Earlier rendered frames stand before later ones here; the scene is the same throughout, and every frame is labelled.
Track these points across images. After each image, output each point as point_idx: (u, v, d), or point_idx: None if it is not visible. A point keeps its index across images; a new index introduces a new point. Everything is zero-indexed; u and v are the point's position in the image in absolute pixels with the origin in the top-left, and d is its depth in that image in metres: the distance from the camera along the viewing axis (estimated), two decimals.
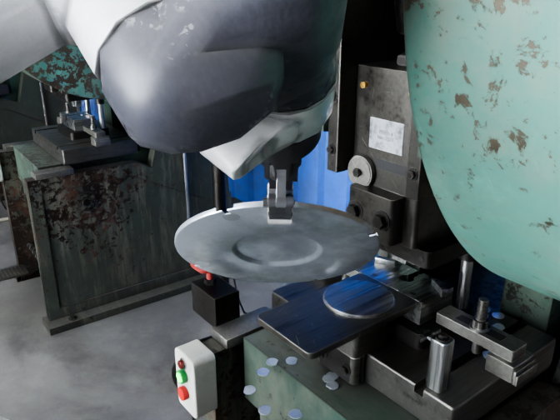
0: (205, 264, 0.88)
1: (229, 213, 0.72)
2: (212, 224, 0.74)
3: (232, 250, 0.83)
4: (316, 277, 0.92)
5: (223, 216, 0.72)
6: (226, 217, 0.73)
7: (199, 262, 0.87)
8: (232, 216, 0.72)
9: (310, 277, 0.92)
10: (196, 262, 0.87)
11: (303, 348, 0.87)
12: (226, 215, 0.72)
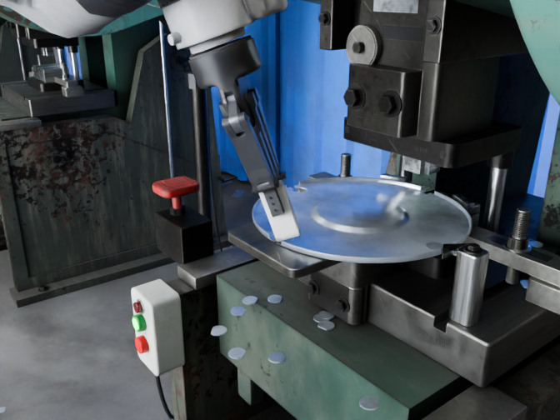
0: None
1: (438, 247, 0.68)
2: (407, 250, 0.67)
3: (337, 229, 0.73)
4: None
5: (432, 248, 0.68)
6: (427, 247, 0.68)
7: (290, 242, 0.70)
8: (434, 245, 0.69)
9: None
10: None
11: (286, 264, 0.64)
12: (433, 247, 0.68)
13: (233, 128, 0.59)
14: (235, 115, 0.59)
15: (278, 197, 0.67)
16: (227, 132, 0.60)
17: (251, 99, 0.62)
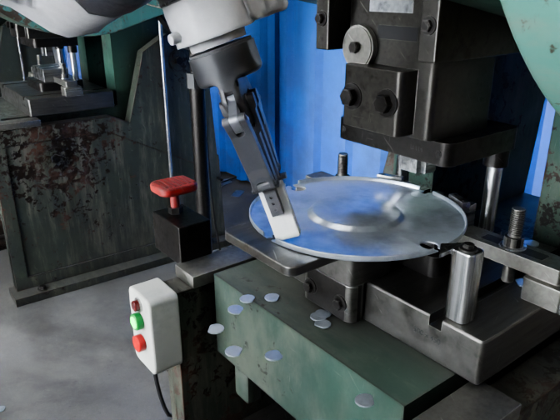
0: (424, 196, 0.84)
1: None
2: (322, 186, 0.89)
3: (377, 198, 0.83)
4: None
5: None
6: None
7: (413, 194, 0.86)
8: None
9: None
10: (415, 192, 0.86)
11: (282, 262, 0.65)
12: None
13: (233, 128, 0.59)
14: (235, 115, 0.59)
15: (278, 197, 0.67)
16: (227, 132, 0.60)
17: (251, 99, 0.62)
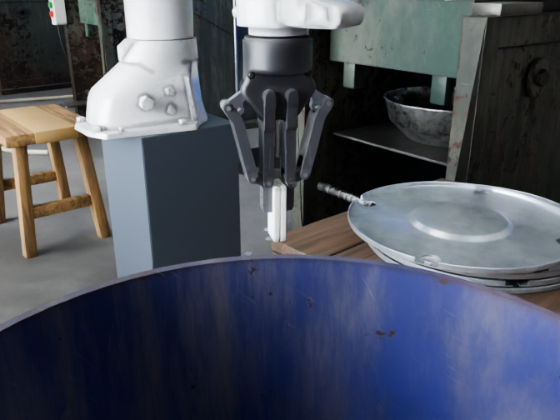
0: None
1: None
2: (506, 199, 0.82)
3: (512, 224, 0.74)
4: None
5: None
6: None
7: None
8: None
9: None
10: None
11: None
12: None
13: (224, 112, 0.63)
14: (225, 102, 0.62)
15: (267, 197, 0.67)
16: (224, 112, 0.64)
17: (264, 97, 0.62)
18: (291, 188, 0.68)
